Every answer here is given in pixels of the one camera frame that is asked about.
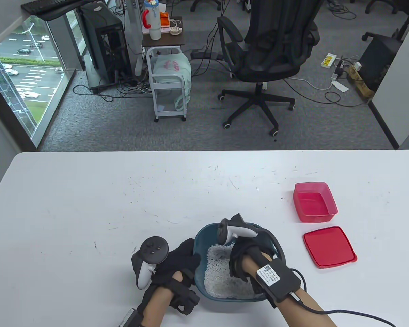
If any person's right hand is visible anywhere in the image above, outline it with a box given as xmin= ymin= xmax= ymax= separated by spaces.
xmin=229 ymin=237 xmax=277 ymax=294

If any person's left hand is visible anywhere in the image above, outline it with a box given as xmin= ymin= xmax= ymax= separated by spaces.
xmin=151 ymin=238 xmax=201 ymax=316

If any teal plastic basin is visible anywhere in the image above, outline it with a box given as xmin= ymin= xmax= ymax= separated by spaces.
xmin=193 ymin=222 xmax=286 ymax=302

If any white rice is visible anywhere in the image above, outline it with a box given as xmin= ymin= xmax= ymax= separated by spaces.
xmin=204 ymin=244 xmax=264 ymax=299

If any red plastic lid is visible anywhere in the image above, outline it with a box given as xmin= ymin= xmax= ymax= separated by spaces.
xmin=303 ymin=225 xmax=358 ymax=269

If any red plastic container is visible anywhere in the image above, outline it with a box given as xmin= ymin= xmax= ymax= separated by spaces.
xmin=293 ymin=182 xmax=338 ymax=223

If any person's left forearm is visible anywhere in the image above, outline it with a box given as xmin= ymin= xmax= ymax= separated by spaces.
xmin=141 ymin=286 xmax=176 ymax=327

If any person's right forearm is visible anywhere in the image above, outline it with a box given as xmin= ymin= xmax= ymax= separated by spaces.
xmin=242 ymin=253 xmax=337 ymax=327

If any black and white controller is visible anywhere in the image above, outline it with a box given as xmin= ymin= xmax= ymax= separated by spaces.
xmin=217 ymin=213 xmax=281 ymax=263
xmin=131 ymin=236 xmax=169 ymax=290

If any pale green bag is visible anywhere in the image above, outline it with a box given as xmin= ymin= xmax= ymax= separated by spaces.
xmin=151 ymin=54 xmax=192 ymax=111

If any black office chair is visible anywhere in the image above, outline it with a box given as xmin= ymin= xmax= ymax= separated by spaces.
xmin=362 ymin=0 xmax=409 ymax=43
xmin=217 ymin=0 xmax=321 ymax=137

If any black power strip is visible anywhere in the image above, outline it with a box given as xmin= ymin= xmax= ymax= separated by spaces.
xmin=191 ymin=49 xmax=225 ymax=61

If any brown cardboard box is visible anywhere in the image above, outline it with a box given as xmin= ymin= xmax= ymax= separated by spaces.
xmin=347 ymin=65 xmax=375 ymax=101

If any white cart with wooden top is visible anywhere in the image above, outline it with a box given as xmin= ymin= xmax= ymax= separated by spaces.
xmin=142 ymin=16 xmax=188 ymax=122

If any black computer tower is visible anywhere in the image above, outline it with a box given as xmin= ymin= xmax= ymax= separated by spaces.
xmin=79 ymin=3 xmax=131 ymax=90

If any white desk leg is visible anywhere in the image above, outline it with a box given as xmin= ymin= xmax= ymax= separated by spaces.
xmin=126 ymin=0 xmax=144 ymax=77

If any black cabinet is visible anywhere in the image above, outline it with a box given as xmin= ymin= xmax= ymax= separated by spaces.
xmin=359 ymin=36 xmax=404 ymax=92

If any glass window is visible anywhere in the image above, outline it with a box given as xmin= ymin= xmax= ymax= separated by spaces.
xmin=0 ymin=15 xmax=76 ymax=147

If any black chair base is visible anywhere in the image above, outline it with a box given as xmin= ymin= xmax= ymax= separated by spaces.
xmin=364 ymin=0 xmax=399 ymax=14
xmin=191 ymin=0 xmax=222 ymax=12

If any black keyboard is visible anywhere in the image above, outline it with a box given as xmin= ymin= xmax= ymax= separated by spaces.
xmin=20 ymin=0 xmax=89 ymax=15

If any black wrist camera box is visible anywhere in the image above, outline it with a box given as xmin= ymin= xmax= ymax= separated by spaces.
xmin=117 ymin=308 xmax=145 ymax=327
xmin=255 ymin=258 xmax=302 ymax=309

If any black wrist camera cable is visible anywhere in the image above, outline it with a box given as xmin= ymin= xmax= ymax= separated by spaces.
xmin=289 ymin=269 xmax=397 ymax=327

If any black floor cable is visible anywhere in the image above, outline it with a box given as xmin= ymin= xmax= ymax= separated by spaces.
xmin=284 ymin=78 xmax=365 ymax=108
xmin=73 ymin=80 xmax=154 ymax=103

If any white floor cable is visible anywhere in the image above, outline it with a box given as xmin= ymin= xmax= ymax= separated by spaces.
xmin=286 ymin=77 xmax=332 ymax=91

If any white tumbler with red handle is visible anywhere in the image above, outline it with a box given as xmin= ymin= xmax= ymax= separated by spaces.
xmin=142 ymin=0 xmax=162 ymax=41

